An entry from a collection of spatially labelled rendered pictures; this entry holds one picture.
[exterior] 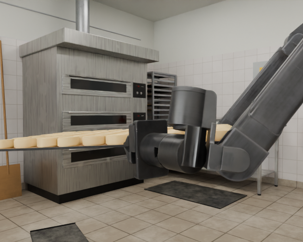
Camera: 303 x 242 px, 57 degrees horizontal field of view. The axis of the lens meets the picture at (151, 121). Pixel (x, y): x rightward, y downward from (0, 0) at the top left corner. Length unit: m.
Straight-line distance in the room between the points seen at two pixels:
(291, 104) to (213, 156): 0.13
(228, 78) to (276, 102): 4.54
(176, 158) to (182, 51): 5.22
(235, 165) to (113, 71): 3.58
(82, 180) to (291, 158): 2.96
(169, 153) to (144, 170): 0.09
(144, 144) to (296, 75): 0.25
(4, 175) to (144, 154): 3.62
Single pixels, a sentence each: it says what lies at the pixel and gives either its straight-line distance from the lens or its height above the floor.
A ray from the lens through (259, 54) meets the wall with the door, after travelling 4.80.
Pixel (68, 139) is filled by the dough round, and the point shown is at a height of 1.01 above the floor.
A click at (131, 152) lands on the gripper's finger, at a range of 0.50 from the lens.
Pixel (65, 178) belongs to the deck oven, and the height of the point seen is 0.30.
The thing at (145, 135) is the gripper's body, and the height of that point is 1.03.
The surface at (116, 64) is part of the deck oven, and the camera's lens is 3.96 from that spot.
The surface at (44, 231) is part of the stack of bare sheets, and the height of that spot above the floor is 0.02.
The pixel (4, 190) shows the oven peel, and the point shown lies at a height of 0.11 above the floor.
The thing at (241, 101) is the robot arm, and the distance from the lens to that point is 1.00.
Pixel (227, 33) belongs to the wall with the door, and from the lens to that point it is 5.13.
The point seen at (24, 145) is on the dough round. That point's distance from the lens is 0.70.
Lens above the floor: 1.07
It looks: 1 degrees down
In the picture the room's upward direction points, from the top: straight up
